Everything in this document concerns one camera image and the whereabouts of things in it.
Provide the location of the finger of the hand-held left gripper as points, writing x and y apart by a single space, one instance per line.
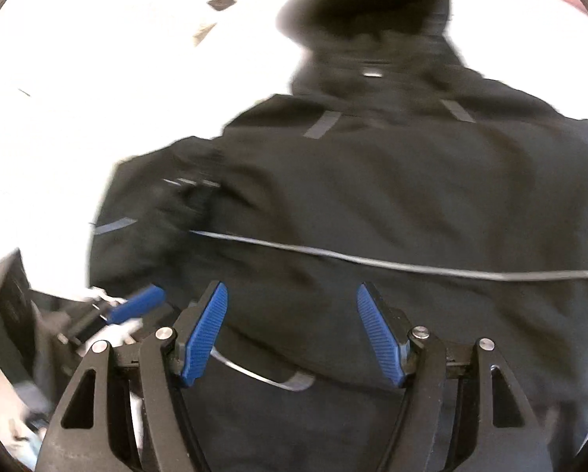
137 301

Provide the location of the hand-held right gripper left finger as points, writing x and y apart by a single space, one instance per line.
203 334

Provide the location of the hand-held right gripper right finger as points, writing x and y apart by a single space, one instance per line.
380 334

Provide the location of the black hooded jacket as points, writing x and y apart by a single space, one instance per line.
372 182

